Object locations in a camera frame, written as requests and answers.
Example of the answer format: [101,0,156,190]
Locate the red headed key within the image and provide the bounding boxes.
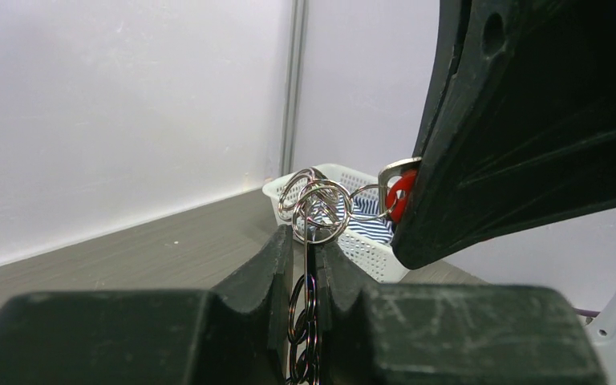
[378,156,422,224]

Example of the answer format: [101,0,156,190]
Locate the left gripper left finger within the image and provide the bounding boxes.
[0,226,293,384]

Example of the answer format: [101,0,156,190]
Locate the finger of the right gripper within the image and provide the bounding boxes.
[392,1,616,270]

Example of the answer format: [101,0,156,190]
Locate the metal disc with keyrings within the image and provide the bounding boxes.
[263,167,379,384]

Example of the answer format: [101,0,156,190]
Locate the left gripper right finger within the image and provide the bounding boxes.
[314,243,607,384]

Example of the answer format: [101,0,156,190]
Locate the blue striped cloth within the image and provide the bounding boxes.
[304,190,393,245]

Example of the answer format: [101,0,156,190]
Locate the white plastic basket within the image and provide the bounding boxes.
[261,162,412,285]

